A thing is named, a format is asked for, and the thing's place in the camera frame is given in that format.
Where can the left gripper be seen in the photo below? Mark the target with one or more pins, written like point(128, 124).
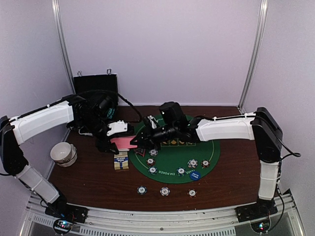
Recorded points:
point(104, 144)

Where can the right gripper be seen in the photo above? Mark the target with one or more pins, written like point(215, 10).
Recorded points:
point(147, 141)

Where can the red-backed card deck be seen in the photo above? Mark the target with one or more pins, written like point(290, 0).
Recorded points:
point(123, 143)

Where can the green chip mat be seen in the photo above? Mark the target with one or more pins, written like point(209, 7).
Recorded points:
point(153, 170)
point(181, 171)

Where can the green chip stack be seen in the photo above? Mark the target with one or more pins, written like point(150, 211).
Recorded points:
point(141, 190)

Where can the blue white chip stack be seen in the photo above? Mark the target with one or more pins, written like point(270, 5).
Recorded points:
point(164, 191)

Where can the blue small blind button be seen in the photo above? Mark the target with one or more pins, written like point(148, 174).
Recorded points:
point(195, 175)

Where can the red black chip stack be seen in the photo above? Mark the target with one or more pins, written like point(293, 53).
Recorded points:
point(192, 193)

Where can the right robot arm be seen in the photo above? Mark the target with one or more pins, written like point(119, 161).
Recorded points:
point(259, 126)

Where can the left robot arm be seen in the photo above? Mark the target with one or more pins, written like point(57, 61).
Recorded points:
point(15, 131)

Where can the triangular all-in marker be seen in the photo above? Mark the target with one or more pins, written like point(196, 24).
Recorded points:
point(140, 151)

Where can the gold card box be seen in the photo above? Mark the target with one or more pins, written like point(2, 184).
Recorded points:
point(121, 161)

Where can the scalloped white bowl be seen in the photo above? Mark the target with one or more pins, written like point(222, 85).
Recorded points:
point(67, 162)

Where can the teal chips in case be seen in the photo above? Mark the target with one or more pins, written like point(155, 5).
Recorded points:
point(111, 113)

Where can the round green poker mat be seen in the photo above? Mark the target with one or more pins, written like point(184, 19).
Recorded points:
point(174, 154)

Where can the white ceramic bowl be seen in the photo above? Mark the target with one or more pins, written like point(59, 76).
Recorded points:
point(60, 151)

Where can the black poker case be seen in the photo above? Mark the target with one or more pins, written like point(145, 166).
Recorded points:
point(97, 83)

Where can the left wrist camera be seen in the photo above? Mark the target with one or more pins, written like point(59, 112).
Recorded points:
point(116, 127)

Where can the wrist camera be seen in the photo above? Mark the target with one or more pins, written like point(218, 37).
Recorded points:
point(172, 114)
point(116, 127)

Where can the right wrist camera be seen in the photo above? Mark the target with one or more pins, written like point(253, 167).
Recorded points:
point(172, 114)

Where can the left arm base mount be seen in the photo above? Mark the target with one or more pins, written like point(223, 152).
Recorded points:
point(76, 214)

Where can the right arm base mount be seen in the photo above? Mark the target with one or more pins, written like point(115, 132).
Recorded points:
point(253, 212)

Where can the aluminium front rail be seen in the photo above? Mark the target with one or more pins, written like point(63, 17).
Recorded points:
point(223, 221)

